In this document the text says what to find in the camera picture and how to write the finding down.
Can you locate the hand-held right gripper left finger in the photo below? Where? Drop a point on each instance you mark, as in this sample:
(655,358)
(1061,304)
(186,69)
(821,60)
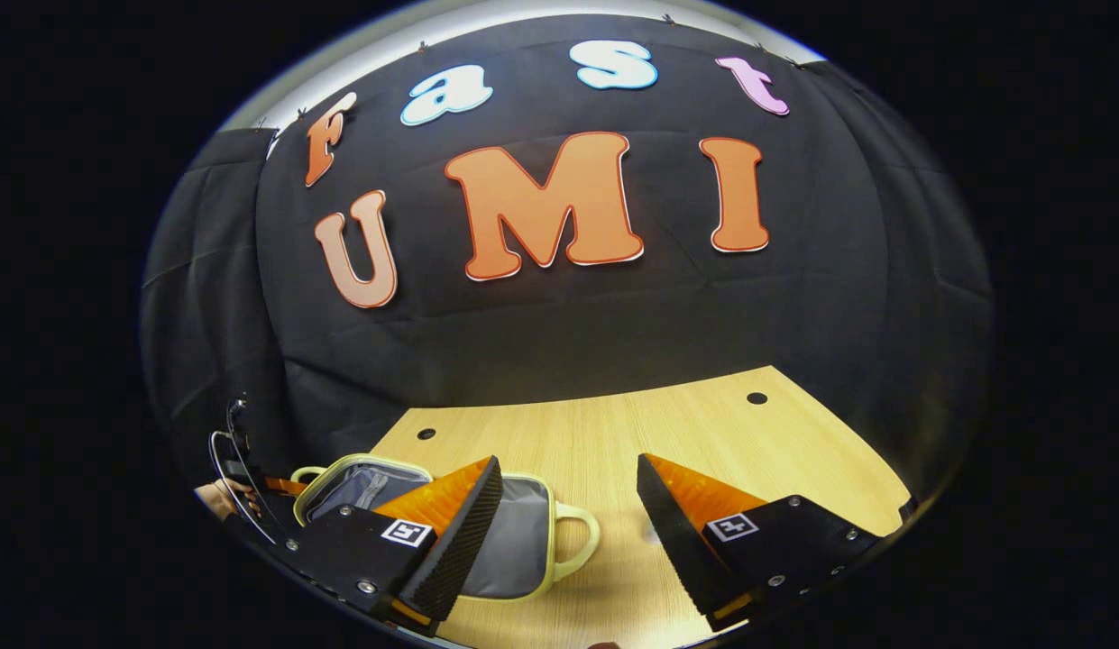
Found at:
(464,541)

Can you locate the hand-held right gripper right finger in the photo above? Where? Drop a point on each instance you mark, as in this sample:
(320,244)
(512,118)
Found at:
(676,541)

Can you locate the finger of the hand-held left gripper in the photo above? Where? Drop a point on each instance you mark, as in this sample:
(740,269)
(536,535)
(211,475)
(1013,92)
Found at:
(286,487)

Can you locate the pale green suitcase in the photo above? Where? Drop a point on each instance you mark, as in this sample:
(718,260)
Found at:
(514,541)

